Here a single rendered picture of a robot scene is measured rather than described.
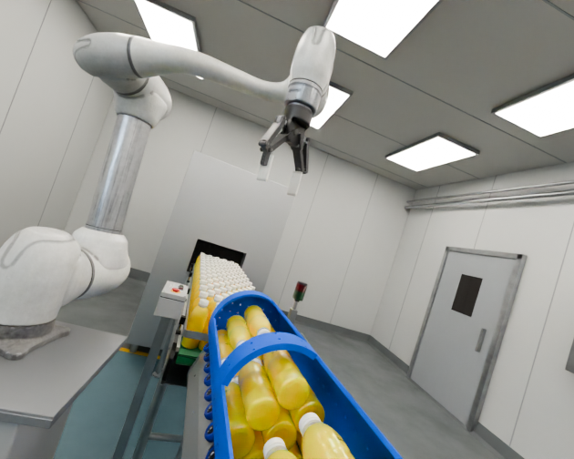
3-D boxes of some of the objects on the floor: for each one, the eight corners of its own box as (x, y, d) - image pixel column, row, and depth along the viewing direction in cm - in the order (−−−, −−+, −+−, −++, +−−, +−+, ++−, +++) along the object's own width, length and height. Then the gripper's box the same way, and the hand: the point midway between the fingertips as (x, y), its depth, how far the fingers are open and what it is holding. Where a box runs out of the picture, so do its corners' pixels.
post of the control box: (84, 537, 118) (163, 310, 122) (87, 527, 122) (164, 307, 126) (94, 537, 119) (172, 312, 124) (97, 527, 123) (173, 309, 127)
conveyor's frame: (89, 578, 107) (169, 351, 110) (156, 361, 263) (188, 270, 267) (213, 573, 121) (280, 371, 125) (206, 370, 277) (236, 282, 281)
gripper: (310, 130, 86) (291, 198, 86) (259, 82, 65) (234, 171, 65) (332, 131, 82) (312, 202, 81) (284, 79, 61) (258, 174, 61)
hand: (278, 184), depth 73 cm, fingers open, 13 cm apart
